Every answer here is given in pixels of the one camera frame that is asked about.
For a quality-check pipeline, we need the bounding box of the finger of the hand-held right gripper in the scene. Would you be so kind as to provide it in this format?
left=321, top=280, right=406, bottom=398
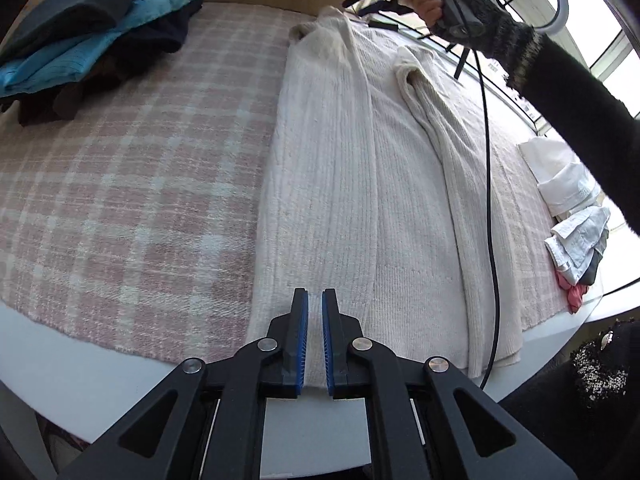
left=342, top=0, right=402, bottom=15

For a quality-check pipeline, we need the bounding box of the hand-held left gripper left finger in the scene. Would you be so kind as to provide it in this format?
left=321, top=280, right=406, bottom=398
left=57, top=287, right=310, bottom=480

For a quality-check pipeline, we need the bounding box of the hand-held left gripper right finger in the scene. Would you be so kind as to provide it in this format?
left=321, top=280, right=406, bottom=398
left=321, top=287, right=578, bottom=480

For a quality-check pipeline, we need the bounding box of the cream knit sweater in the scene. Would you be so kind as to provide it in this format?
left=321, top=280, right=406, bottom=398
left=245, top=5, right=523, bottom=391

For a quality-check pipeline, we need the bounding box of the person's right forearm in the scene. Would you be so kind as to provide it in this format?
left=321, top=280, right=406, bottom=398
left=500, top=15, right=640, bottom=238

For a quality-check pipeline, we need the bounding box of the person's right hand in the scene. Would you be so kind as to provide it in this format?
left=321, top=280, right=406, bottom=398
left=401, top=0, right=506, bottom=53

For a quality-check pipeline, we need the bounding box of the black tripod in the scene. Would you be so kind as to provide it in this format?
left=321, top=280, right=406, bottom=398
left=442, top=40, right=476, bottom=81

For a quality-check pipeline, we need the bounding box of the white garment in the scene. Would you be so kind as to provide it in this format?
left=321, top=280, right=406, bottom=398
left=517, top=137, right=602, bottom=218

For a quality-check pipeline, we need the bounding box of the navy garment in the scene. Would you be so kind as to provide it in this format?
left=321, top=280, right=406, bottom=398
left=107, top=0, right=203, bottom=56

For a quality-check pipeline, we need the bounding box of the pink plaid blanket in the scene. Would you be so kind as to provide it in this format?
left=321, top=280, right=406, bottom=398
left=0, top=1, right=576, bottom=366

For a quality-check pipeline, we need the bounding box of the person's black clothing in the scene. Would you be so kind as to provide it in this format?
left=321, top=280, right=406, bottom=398
left=500, top=317, right=640, bottom=480

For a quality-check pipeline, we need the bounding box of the pink garment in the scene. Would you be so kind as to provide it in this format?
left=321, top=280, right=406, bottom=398
left=555, top=270, right=591, bottom=316

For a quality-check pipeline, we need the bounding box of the pale beige garment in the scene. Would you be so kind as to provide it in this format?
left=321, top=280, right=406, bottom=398
left=544, top=206, right=612, bottom=286

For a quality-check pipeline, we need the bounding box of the grey fleece garment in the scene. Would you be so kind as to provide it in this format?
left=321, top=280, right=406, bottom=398
left=580, top=247, right=610, bottom=286

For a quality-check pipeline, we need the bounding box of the dark grey garment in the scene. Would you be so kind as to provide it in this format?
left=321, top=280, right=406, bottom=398
left=0, top=0, right=226, bottom=61

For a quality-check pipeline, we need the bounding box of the brown garment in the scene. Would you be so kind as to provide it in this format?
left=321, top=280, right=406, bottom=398
left=0, top=52, right=123, bottom=128

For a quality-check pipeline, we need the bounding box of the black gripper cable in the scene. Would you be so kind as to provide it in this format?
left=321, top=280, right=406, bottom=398
left=425, top=0, right=501, bottom=388

